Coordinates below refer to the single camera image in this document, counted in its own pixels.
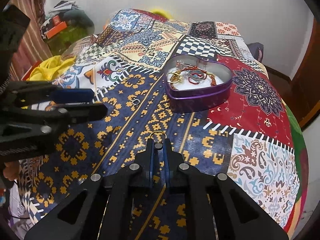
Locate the gold ring with stone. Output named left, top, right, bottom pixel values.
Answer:
left=149, top=130, right=168, bottom=151

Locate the purple heart-shaped tin box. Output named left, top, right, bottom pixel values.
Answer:
left=163, top=55, right=232, bottom=113

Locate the red gold braided bracelet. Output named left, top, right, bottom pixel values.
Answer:
left=178, top=65, right=218, bottom=88

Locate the left hand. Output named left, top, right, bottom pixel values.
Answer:
left=3, top=161, right=20, bottom=181

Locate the yellow cloth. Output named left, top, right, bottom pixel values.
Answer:
left=27, top=56, right=76, bottom=81

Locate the green bag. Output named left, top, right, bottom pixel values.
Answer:
left=46, top=25, right=89, bottom=56

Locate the striped brown curtain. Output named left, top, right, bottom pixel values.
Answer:
left=9, top=0, right=52, bottom=81

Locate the orange box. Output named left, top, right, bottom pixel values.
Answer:
left=45, top=22, right=67, bottom=39

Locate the grey cloth pile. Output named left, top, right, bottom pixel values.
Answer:
left=48, top=1, right=94, bottom=28

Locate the colourful patchwork bedspread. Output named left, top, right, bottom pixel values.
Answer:
left=18, top=9, right=303, bottom=236

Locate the gold clasp keyring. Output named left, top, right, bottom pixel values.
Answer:
left=167, top=71, right=182, bottom=83

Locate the dark purple pillow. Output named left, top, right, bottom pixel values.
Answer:
left=247, top=42, right=264, bottom=63

